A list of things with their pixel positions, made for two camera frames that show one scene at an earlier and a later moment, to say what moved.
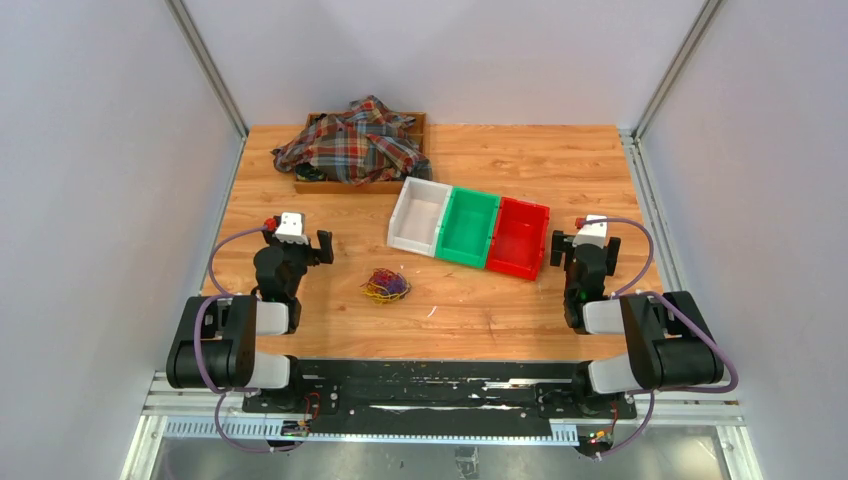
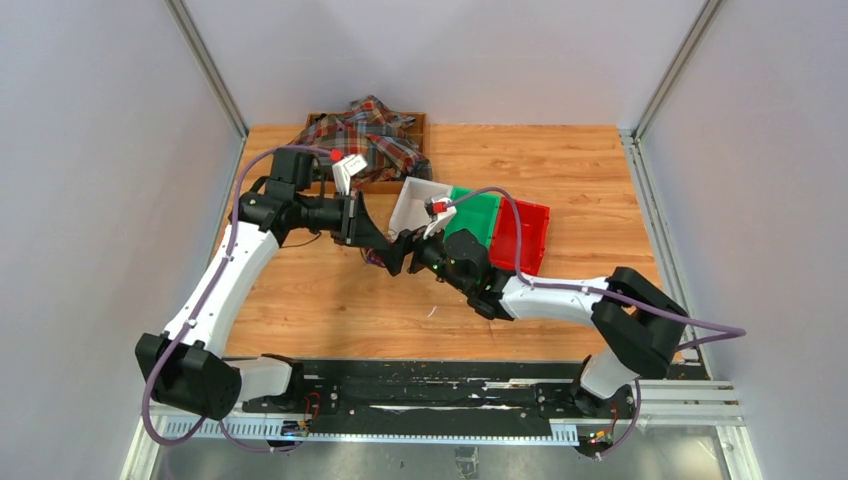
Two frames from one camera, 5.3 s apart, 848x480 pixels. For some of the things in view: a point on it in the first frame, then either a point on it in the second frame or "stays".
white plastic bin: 415,221 stays
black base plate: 440,391 stays
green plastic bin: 467,227 stays
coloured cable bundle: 386,286 → 371,256
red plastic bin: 519,238 stays
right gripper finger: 557,245 → 394,255
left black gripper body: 299,256 → 345,233
